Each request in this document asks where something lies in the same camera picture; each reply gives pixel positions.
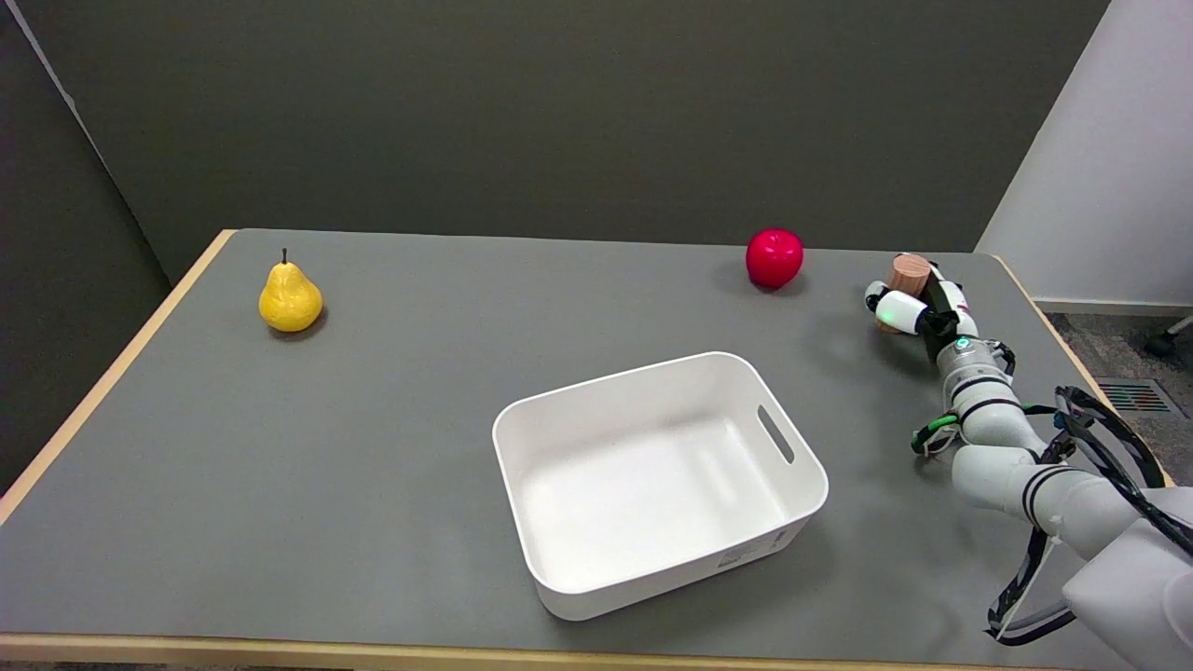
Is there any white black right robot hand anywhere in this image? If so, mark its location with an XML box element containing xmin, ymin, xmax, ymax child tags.
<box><xmin>864</xmin><ymin>256</ymin><xmax>980</xmax><ymax>363</ymax></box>

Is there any wooden cylinder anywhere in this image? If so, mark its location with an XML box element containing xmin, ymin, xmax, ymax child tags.
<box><xmin>876</xmin><ymin>253</ymin><xmax>933</xmax><ymax>335</ymax></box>

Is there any red apple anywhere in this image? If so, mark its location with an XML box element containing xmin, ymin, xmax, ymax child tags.
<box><xmin>745</xmin><ymin>227</ymin><xmax>804</xmax><ymax>290</ymax></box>

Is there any floor vent grille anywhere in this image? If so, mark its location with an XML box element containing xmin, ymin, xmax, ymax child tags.
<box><xmin>1096</xmin><ymin>377</ymin><xmax>1177</xmax><ymax>416</ymax></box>

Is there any black chair caster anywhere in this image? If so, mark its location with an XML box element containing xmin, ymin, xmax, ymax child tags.
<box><xmin>1145</xmin><ymin>315</ymin><xmax>1193</xmax><ymax>359</ymax></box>

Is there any white plastic bin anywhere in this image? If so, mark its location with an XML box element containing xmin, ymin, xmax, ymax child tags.
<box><xmin>491</xmin><ymin>351</ymin><xmax>830</xmax><ymax>623</ymax></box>

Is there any yellow pear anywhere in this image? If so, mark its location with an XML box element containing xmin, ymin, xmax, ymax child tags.
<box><xmin>258</xmin><ymin>248</ymin><xmax>324</xmax><ymax>334</ymax></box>

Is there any black green cable loop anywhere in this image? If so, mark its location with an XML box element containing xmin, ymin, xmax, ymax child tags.
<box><xmin>911</xmin><ymin>403</ymin><xmax>1059</xmax><ymax>458</ymax></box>

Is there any black cable bundle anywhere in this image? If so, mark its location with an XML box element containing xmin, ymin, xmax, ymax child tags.
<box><xmin>984</xmin><ymin>385</ymin><xmax>1193</xmax><ymax>646</ymax></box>

